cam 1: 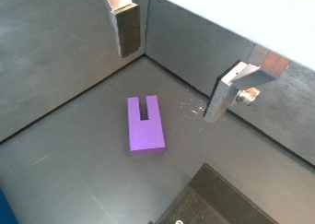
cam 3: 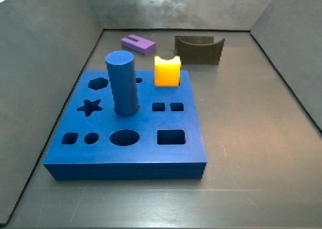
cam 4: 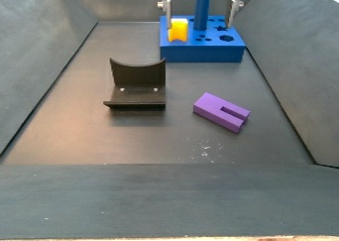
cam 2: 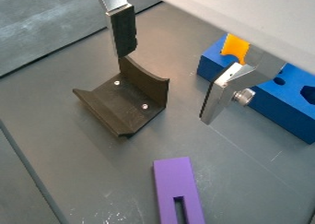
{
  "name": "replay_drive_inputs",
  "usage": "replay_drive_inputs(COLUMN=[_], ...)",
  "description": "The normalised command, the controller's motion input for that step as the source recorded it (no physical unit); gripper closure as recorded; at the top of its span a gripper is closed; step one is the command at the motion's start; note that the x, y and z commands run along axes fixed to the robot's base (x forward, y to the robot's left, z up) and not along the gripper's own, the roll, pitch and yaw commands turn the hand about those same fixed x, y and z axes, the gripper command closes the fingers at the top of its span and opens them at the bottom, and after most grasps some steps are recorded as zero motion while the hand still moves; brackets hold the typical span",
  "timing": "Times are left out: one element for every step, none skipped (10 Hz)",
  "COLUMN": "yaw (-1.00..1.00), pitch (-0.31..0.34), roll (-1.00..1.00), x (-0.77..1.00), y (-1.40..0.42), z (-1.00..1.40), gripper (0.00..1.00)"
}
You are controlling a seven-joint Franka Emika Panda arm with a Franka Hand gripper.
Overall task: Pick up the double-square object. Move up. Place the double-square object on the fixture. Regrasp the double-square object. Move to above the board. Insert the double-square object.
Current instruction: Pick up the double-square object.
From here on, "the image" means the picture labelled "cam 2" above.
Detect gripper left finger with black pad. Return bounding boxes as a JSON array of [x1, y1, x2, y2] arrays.
[[99, 0, 138, 57]]

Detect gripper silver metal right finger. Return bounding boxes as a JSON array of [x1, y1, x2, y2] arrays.
[[199, 47, 286, 124]]

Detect purple double-square object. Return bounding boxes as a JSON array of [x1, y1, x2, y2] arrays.
[[152, 157, 206, 224]]

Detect blue shape sorting board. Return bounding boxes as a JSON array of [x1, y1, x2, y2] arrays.
[[196, 34, 315, 144]]

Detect yellow spool-shaped block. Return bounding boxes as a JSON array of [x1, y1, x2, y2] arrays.
[[220, 33, 250, 65]]

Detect black curved holder stand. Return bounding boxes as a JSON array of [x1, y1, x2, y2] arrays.
[[72, 56, 170, 136]]

